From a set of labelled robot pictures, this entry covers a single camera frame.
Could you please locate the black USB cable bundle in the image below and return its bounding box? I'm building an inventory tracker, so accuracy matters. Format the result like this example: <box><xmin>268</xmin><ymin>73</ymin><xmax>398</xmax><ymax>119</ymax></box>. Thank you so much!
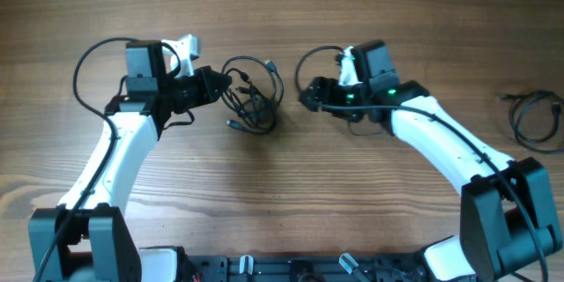
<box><xmin>219</xmin><ymin>55</ymin><xmax>286</xmax><ymax>136</ymax></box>

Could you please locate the black camera cable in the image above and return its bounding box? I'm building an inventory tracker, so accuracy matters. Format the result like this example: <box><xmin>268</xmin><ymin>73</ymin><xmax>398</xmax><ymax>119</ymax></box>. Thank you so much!
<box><xmin>293</xmin><ymin>45</ymin><xmax>550</xmax><ymax>282</ymax></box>
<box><xmin>33</xmin><ymin>36</ymin><xmax>182</xmax><ymax>282</ymax></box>

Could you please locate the black separated USB cable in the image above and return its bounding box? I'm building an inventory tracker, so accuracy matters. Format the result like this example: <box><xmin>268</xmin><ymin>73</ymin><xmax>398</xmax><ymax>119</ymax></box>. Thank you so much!
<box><xmin>497</xmin><ymin>90</ymin><xmax>564</xmax><ymax>155</ymax></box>

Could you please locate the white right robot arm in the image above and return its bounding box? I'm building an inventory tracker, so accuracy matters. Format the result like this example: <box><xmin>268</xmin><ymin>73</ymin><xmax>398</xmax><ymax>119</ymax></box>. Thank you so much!
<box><xmin>297</xmin><ymin>40</ymin><xmax>563</xmax><ymax>281</ymax></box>

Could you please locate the black left camera cable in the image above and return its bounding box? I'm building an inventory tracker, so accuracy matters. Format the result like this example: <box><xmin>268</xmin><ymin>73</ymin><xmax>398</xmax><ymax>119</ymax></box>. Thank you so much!
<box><xmin>33</xmin><ymin>36</ymin><xmax>182</xmax><ymax>282</ymax></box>

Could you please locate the black right camera cable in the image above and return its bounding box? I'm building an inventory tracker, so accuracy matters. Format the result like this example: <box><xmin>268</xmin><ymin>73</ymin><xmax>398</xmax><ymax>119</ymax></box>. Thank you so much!
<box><xmin>293</xmin><ymin>45</ymin><xmax>550</xmax><ymax>282</ymax></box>

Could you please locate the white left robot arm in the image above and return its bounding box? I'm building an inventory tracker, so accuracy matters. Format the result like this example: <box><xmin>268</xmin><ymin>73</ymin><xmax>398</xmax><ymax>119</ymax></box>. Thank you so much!
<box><xmin>28</xmin><ymin>34</ymin><xmax>232</xmax><ymax>281</ymax></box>

